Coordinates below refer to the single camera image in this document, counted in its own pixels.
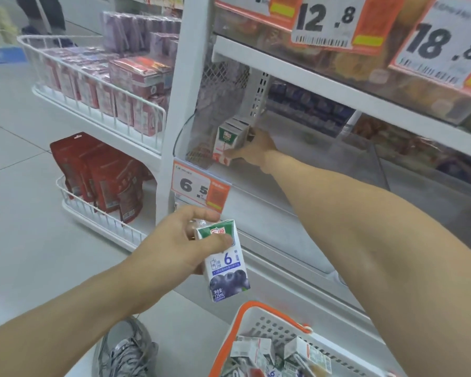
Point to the person's right thumb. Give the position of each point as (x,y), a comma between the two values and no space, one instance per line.
(237,153)

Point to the medium white orange price tag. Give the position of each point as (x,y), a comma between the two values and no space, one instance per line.
(325,19)

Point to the row of red packaged foods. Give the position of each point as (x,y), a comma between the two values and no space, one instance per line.
(416,149)

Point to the row of yellow packaged foods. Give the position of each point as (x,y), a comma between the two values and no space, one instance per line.
(357,66)

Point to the stack of pink boxes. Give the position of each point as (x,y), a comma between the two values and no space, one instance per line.
(137,86)

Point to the grey sneaker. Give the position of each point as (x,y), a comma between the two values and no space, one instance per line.
(125,353)

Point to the white refrigerated display case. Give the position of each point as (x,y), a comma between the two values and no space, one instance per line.
(188,74)

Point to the small blueberry carton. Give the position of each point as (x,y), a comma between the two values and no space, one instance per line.
(274,372)

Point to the row of blue white bottles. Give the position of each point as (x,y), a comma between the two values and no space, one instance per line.
(314,107)

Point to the blueberry juice carton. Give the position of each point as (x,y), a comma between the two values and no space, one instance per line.
(225,270)

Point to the person's right hand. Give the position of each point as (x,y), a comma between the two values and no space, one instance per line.
(261,147)

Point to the large white orange price tag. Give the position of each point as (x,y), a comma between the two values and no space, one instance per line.
(439,43)

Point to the red white juice carton pack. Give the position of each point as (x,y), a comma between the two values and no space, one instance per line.
(229,139)

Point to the blue floor sign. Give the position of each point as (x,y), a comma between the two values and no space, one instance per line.
(4,55)

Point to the stack of purple boxes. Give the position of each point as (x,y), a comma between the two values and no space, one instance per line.
(133,31)

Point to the person's right forearm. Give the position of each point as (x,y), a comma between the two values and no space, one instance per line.
(376,247)

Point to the person's left forearm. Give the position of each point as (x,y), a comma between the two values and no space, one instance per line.
(62,321)

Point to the person's left hand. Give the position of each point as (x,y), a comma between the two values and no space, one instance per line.
(168,247)

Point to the small orange white price tag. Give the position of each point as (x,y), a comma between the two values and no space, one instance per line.
(198,186)

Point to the row of red pouches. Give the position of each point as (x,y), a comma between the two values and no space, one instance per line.
(106,176)

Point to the person's left thumb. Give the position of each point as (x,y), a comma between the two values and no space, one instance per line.
(216,243)

